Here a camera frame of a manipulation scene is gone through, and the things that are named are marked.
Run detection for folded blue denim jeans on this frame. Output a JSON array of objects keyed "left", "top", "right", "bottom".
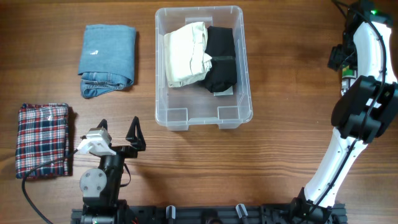
[{"left": 78, "top": 24, "right": 136, "bottom": 99}]

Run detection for clear plastic storage bin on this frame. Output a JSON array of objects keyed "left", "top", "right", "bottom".
[{"left": 155, "top": 6, "right": 253, "bottom": 131}]

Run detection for white printed t-shirt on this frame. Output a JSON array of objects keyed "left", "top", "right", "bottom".
[{"left": 341, "top": 66, "right": 358, "bottom": 96}]

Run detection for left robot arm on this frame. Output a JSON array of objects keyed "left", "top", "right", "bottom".
[{"left": 71, "top": 117, "right": 146, "bottom": 224}]

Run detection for white label in bin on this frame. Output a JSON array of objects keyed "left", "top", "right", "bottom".
[{"left": 214, "top": 86, "right": 233, "bottom": 96}]

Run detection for right black cable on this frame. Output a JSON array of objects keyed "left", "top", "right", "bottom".
[{"left": 306, "top": 0, "right": 388, "bottom": 215}]

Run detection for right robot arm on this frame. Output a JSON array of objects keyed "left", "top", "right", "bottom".
[{"left": 266, "top": 1, "right": 397, "bottom": 223}]

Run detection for folded red plaid shirt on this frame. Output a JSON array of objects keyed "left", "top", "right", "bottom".
[{"left": 15, "top": 103, "right": 69, "bottom": 179}]

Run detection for black cable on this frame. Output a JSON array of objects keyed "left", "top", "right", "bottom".
[
  {"left": 21, "top": 148, "right": 79, "bottom": 224},
  {"left": 306, "top": 0, "right": 388, "bottom": 215}
]

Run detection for left black cable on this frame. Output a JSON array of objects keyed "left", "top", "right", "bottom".
[{"left": 21, "top": 148, "right": 79, "bottom": 224}]

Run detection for cream cloth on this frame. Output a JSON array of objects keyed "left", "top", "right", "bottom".
[{"left": 164, "top": 22, "right": 212, "bottom": 88}]

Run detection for black garment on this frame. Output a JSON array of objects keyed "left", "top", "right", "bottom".
[{"left": 202, "top": 26, "right": 237, "bottom": 93}]

